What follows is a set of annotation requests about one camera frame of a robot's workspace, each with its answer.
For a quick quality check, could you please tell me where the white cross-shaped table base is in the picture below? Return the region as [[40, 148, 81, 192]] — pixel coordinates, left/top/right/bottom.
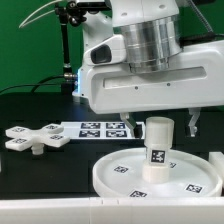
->
[[5, 124, 70, 155]]

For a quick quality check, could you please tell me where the white obstacle fence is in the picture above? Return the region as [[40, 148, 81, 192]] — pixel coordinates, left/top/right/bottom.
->
[[0, 152, 224, 224]]

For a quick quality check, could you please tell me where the black cable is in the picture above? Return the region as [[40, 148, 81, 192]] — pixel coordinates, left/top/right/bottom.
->
[[0, 75, 68, 95]]

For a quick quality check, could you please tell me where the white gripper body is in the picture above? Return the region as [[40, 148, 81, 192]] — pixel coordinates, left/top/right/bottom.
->
[[80, 39, 224, 115]]

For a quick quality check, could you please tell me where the white marker tag sheet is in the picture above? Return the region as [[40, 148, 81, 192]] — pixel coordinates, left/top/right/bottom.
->
[[61, 121, 133, 140]]

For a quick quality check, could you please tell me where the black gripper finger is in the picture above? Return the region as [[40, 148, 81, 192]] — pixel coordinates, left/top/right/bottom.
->
[[188, 108, 201, 137], [120, 112, 136, 137]]

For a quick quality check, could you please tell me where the white round table top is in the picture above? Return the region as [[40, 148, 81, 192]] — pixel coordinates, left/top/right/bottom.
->
[[92, 148, 223, 198]]

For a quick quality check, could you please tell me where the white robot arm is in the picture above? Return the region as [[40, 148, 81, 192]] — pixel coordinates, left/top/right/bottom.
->
[[81, 0, 224, 135]]

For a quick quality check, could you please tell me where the white cable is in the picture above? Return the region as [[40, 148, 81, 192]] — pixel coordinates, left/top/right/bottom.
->
[[18, 0, 64, 29]]

